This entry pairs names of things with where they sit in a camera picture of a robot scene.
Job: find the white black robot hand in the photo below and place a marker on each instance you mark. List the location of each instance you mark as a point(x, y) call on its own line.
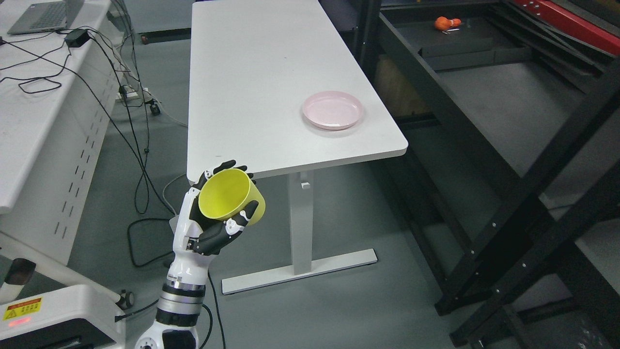
point(198, 239)

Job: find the yellow plastic cup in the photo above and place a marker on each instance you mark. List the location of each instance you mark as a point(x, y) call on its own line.
point(227, 193)

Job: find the black metal shelf rack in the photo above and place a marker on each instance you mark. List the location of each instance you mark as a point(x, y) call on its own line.
point(510, 182)

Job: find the black power adapter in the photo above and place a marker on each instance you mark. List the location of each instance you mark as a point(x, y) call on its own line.
point(77, 38)

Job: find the white power strip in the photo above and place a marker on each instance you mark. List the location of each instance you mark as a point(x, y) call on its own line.
point(134, 95)

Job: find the pink plastic plate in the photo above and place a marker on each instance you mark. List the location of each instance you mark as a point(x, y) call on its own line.
point(332, 110)

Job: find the white side desk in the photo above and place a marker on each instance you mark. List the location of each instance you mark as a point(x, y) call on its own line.
point(54, 109)

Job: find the orange toy on shelf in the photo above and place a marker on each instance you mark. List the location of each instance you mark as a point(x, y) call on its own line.
point(446, 24)

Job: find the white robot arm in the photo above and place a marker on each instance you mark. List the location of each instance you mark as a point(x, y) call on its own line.
point(178, 311)

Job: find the white table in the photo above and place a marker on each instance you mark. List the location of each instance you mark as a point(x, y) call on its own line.
point(252, 65)

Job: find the grey laptop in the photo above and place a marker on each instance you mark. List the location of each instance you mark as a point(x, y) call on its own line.
point(47, 17)

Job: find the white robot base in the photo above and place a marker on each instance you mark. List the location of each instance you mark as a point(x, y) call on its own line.
point(81, 315)

